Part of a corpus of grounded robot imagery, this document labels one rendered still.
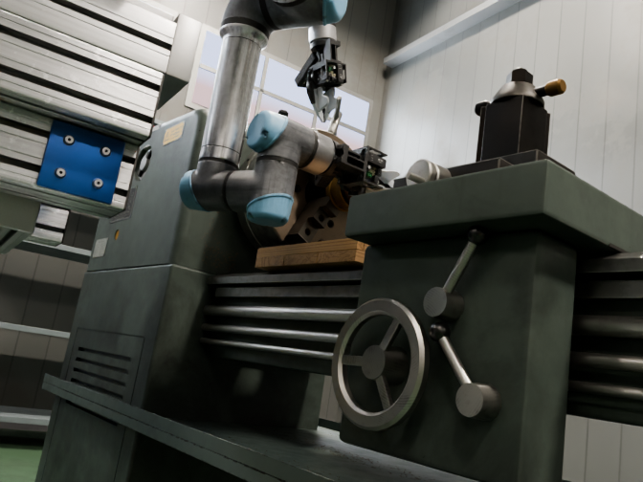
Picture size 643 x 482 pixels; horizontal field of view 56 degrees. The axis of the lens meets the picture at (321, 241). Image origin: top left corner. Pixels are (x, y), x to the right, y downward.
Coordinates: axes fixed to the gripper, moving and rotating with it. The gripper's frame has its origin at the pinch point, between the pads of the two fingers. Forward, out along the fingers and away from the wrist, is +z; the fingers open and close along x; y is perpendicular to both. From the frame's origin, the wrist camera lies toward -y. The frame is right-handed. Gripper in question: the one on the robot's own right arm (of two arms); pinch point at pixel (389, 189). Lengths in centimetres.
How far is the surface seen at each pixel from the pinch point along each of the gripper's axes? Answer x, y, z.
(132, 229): -11, -63, -29
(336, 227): -5.6, -19.4, 2.6
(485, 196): -18, 50, -33
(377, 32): 301, -339, 271
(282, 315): -30.1, -3.2, -19.5
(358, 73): 250, -341, 256
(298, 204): -3.5, -19.3, -9.3
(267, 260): -19.8, -9.0, -21.2
